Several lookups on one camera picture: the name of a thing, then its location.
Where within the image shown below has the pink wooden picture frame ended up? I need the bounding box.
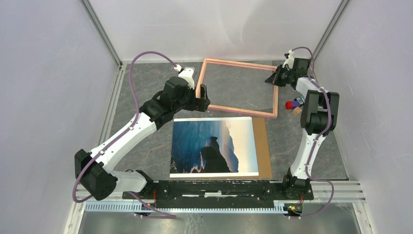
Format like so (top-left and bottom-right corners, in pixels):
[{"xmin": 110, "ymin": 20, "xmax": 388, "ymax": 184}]
[{"xmin": 196, "ymin": 58, "xmax": 279, "ymax": 118}]

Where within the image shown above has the sea landscape photo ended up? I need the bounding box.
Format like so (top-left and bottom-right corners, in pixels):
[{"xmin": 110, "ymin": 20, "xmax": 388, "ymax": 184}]
[{"xmin": 170, "ymin": 117, "xmax": 259, "ymax": 178}]

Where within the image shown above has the brown cardboard backing board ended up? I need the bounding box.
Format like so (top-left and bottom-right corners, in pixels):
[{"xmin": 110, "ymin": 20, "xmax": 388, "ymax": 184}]
[{"xmin": 252, "ymin": 117, "xmax": 273, "ymax": 179}]

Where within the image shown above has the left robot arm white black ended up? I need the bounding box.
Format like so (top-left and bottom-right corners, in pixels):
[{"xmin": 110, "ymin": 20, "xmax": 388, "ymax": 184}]
[{"xmin": 72, "ymin": 77, "xmax": 210, "ymax": 203}]

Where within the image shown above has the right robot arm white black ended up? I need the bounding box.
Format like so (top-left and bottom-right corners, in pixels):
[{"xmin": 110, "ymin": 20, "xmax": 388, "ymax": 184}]
[{"xmin": 265, "ymin": 58, "xmax": 340, "ymax": 199}]

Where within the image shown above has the red purple toy block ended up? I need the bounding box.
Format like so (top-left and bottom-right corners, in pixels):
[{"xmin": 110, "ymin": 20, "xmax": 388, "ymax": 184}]
[{"xmin": 285, "ymin": 100, "xmax": 300, "ymax": 110}]

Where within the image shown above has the blue owl toy block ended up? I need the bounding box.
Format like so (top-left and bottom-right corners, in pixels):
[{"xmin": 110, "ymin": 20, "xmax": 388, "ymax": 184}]
[{"xmin": 295, "ymin": 95, "xmax": 305, "ymax": 107}]

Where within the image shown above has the small brown wooden cube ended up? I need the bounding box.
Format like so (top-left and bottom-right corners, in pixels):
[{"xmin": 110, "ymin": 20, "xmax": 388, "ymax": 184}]
[{"xmin": 293, "ymin": 107, "xmax": 302, "ymax": 116}]

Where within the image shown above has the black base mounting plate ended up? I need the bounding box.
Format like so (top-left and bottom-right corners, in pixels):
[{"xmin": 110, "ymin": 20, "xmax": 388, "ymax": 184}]
[{"xmin": 137, "ymin": 180, "xmax": 314, "ymax": 209}]

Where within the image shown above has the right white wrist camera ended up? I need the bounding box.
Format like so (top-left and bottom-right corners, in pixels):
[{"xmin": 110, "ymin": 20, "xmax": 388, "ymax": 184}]
[{"xmin": 282, "ymin": 50, "xmax": 295, "ymax": 70}]

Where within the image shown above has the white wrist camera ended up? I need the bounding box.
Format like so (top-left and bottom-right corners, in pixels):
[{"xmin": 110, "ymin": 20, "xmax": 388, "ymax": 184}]
[
  {"xmin": 282, "ymin": 50, "xmax": 295, "ymax": 70},
  {"xmin": 174, "ymin": 64, "xmax": 195, "ymax": 89}
]

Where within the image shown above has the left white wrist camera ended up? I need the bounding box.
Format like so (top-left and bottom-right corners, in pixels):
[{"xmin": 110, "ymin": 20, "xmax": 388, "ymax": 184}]
[{"xmin": 174, "ymin": 64, "xmax": 195, "ymax": 89}]

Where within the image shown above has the white slotted cable duct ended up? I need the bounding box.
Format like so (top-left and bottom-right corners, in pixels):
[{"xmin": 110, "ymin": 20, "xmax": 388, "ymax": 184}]
[{"xmin": 84, "ymin": 201, "xmax": 302, "ymax": 214}]

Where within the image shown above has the aluminium rail frame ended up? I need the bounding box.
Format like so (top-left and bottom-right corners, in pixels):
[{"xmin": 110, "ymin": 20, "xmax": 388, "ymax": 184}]
[{"xmin": 63, "ymin": 61, "xmax": 376, "ymax": 234}]

